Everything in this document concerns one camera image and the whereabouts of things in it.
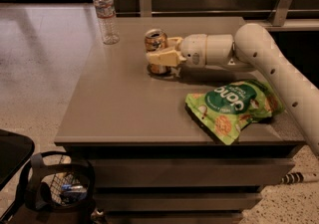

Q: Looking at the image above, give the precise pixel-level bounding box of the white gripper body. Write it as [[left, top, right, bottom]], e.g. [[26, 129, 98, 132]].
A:
[[180, 34, 207, 67]]

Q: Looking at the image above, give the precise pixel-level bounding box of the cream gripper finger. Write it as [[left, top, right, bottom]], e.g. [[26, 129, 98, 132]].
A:
[[147, 47, 186, 67], [167, 37, 182, 49]]

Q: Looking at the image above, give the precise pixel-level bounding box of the orange drink can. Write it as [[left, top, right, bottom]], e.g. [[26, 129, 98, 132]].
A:
[[145, 28, 170, 76]]

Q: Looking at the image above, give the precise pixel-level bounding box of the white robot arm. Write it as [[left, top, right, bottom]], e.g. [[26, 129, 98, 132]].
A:
[[145, 23, 319, 155]]

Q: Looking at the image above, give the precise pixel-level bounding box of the green snack bag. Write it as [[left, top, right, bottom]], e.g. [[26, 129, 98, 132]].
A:
[[185, 79, 284, 145]]

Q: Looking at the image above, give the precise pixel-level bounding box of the clear plastic water bottle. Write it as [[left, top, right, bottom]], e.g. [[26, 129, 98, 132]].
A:
[[93, 0, 120, 45]]

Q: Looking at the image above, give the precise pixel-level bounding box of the grey drawer cabinet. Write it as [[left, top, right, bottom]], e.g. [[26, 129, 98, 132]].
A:
[[55, 18, 308, 224]]

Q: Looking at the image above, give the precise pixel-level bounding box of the striped pole on floor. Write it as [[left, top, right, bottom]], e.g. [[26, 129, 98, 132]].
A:
[[281, 172, 319, 184]]

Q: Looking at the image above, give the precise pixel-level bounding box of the black mesh waste basket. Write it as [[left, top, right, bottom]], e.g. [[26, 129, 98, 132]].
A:
[[11, 151, 96, 224]]

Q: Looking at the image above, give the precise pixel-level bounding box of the right metal bracket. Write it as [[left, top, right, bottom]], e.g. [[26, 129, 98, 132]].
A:
[[268, 0, 293, 27]]

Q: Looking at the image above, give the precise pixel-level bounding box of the metal rail on wall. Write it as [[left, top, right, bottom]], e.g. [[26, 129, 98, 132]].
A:
[[116, 9, 319, 17]]

